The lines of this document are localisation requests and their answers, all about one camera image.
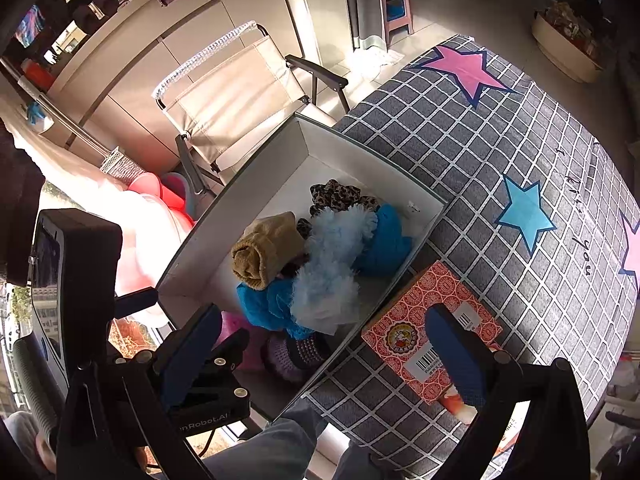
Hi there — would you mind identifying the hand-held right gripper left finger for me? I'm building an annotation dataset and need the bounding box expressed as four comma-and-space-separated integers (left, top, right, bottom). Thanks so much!
55, 304, 223, 480

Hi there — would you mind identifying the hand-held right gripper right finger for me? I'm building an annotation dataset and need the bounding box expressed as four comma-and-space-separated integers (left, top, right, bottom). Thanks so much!
425, 304, 593, 480

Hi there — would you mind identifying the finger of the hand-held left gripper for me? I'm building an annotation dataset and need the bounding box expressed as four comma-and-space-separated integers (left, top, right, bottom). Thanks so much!
182, 329, 251, 408
114, 286, 160, 320

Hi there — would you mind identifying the pink sponge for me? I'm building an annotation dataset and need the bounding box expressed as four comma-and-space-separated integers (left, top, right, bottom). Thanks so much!
220, 310, 268, 373

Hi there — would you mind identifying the purple knit scrunchie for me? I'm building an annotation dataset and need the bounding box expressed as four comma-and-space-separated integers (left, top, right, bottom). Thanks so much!
262, 332, 332, 386

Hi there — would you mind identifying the blue crinkled cloth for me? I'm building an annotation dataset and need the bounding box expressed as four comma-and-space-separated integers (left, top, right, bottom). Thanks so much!
356, 203, 415, 277
236, 276, 321, 343

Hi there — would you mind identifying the beige sock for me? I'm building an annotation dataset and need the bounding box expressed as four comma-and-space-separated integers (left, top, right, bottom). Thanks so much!
231, 211, 307, 291

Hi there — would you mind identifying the light blue fluffy scrunchie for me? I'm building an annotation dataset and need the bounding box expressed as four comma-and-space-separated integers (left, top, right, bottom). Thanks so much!
291, 203, 378, 333

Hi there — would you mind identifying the leopard print scrunchie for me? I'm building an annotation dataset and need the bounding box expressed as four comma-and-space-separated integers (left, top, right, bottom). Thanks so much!
296, 179, 383, 238

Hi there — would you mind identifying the white cardboard box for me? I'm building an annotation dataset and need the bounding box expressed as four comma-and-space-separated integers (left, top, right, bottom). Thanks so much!
156, 114, 448, 423

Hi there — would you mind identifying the person's left forearm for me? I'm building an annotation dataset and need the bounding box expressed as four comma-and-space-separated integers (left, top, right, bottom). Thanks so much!
5, 410, 56, 476

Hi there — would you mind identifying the red patterned tissue box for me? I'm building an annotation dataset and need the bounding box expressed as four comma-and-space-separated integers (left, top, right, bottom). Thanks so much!
361, 260, 503, 406

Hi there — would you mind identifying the person's left leg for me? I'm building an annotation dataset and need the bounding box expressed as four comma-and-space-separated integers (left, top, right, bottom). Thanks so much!
205, 400, 328, 480

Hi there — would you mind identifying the red plastic basin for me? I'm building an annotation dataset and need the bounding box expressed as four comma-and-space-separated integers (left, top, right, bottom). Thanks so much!
127, 172, 196, 231

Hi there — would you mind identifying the white perforated basket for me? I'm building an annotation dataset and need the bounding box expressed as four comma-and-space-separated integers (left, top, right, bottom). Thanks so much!
100, 146, 138, 181

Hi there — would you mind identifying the silver pole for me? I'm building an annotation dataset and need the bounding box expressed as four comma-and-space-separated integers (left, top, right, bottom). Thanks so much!
0, 55, 116, 156

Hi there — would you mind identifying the small teal rag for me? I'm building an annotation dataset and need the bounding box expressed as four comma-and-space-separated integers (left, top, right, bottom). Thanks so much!
25, 100, 51, 126

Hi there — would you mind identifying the grey checkered star tablecloth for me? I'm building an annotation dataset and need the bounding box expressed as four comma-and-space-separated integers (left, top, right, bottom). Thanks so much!
300, 35, 640, 480

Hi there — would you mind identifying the beige folding chair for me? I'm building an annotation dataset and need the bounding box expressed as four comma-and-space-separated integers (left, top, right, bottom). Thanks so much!
152, 20, 351, 196

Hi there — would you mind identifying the pink plastic stool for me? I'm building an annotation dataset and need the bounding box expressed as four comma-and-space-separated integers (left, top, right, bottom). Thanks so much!
377, 0, 415, 46

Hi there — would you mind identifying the grey curtain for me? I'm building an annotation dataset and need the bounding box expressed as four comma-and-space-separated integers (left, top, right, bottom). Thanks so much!
340, 0, 388, 53

